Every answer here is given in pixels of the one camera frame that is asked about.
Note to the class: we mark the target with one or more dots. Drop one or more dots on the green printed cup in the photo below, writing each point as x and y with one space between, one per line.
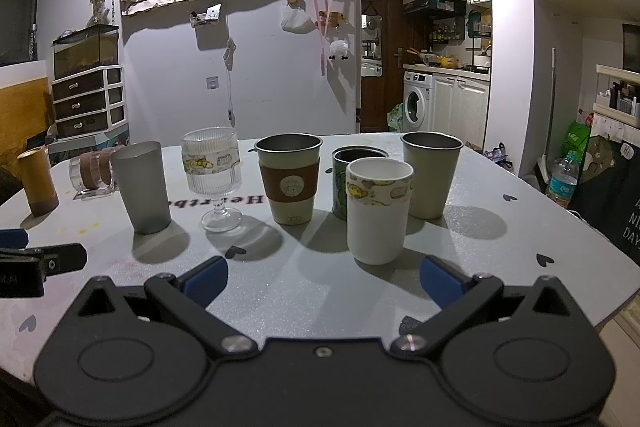
340 192

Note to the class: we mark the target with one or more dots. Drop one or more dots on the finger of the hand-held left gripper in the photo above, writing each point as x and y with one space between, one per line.
62 257
12 238

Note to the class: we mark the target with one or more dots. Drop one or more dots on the green shopping bag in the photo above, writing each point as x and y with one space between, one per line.
577 142

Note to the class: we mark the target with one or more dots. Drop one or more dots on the white washing machine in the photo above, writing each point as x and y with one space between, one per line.
417 102

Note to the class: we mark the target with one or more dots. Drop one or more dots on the dark wooden door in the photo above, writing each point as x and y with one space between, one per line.
390 97

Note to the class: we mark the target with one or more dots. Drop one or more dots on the door mirror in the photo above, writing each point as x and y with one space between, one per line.
371 42

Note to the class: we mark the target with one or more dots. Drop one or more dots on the pink ribbon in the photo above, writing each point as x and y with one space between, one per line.
322 27

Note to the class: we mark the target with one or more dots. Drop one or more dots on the plastic water bottle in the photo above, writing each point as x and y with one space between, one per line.
562 182

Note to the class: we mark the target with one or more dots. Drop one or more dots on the white shelf with bottles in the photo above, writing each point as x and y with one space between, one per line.
617 99

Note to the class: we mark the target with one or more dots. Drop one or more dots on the white kitchen base cabinet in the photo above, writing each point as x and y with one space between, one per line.
462 107

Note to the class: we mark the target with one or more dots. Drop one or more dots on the white plush toy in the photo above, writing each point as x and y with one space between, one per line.
339 48

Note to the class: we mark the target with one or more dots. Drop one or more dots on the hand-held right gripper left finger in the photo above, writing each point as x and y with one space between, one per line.
204 281

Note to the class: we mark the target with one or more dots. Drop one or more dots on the steel cup with brown sleeve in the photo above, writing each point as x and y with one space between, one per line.
290 187

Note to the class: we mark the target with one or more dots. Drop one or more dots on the yellow wooden board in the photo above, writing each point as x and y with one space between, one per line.
22 107

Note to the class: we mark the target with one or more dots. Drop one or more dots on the white drawer unit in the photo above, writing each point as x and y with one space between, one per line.
87 102

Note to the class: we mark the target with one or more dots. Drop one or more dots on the white cup with printed band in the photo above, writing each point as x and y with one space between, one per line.
377 222

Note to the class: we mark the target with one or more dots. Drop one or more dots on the black printed cloth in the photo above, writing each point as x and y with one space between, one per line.
615 197

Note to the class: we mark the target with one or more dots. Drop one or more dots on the dark floor bag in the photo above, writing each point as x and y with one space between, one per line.
497 154

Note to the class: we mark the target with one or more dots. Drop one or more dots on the frosted grey cup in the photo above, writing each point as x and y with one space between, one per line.
145 192

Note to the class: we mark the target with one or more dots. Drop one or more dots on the clear holder with brown rolls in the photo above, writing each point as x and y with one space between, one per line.
92 172

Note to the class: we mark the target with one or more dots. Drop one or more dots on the green plastic bag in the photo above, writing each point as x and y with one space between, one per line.
395 117

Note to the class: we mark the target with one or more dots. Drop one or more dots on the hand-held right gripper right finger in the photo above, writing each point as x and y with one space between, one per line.
441 281

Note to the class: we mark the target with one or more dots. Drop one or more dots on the brown cylindrical cup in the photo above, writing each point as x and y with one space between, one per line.
37 182

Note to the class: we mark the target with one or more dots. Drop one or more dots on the spice rack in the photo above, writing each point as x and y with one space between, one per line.
446 33

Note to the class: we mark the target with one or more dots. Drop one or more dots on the white hanging pouch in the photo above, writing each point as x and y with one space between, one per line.
296 19

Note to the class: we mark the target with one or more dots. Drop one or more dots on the ribbed glass goblet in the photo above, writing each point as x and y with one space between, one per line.
212 167

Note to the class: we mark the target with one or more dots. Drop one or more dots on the plain steel cup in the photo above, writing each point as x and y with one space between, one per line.
430 182

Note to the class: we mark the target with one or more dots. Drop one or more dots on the glass fish tank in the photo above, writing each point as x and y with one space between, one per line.
85 54

